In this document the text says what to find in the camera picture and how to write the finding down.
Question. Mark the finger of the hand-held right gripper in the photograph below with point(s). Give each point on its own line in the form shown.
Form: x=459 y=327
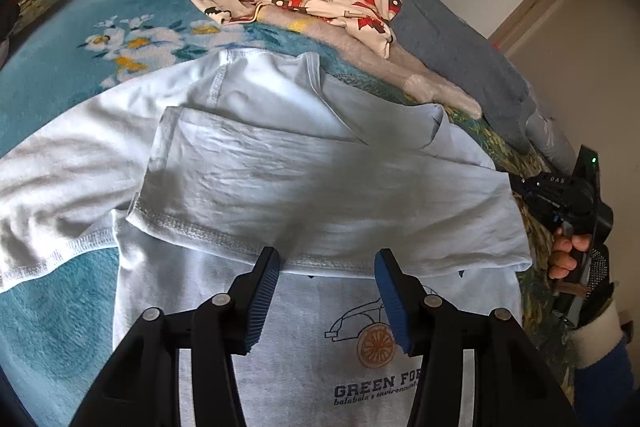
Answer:
x=542 y=194

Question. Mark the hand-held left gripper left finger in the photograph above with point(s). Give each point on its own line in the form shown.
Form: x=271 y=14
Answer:
x=262 y=302

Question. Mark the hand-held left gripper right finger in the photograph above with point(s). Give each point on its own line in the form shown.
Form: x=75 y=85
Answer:
x=392 y=307

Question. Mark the light blue t-shirt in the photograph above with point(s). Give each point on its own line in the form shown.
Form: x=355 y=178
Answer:
x=300 y=167

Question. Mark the person's right forearm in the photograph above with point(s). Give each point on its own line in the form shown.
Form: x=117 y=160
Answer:
x=605 y=367

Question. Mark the person's right hand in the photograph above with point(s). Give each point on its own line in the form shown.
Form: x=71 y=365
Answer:
x=562 y=262

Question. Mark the beige door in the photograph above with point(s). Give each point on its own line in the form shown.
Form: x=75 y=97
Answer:
x=550 y=22

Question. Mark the blue-grey cloth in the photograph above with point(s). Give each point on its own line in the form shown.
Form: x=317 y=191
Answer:
x=450 y=37

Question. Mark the beige knit garment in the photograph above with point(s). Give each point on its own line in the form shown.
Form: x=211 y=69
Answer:
x=360 y=42

